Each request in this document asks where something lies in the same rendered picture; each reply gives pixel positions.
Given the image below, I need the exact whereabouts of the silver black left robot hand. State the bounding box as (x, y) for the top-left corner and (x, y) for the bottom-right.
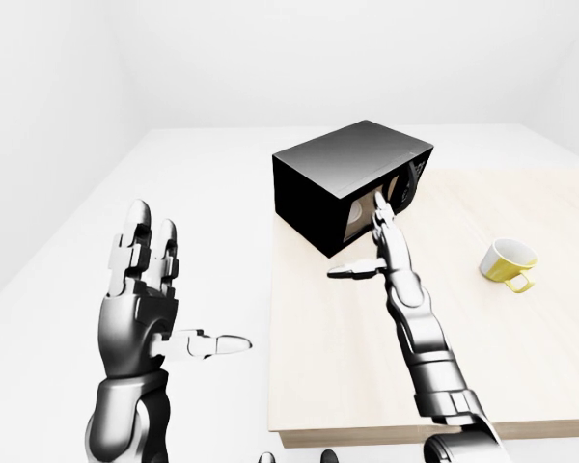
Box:
(97, 199), (254, 383)

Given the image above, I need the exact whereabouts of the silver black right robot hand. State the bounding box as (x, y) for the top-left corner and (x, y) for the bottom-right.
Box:
(326, 189), (415, 293)

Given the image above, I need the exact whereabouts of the microwave door with window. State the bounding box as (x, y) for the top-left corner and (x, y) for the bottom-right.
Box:
(343, 166), (414, 245)

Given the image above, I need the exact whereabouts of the black microwave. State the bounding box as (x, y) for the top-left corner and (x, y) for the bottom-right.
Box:
(271, 119), (435, 260)

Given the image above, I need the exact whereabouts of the white plate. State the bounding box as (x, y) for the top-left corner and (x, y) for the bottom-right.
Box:
(347, 202), (369, 229)

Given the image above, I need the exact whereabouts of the yellow and white mug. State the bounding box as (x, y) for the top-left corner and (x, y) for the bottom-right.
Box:
(479, 237), (539, 294)

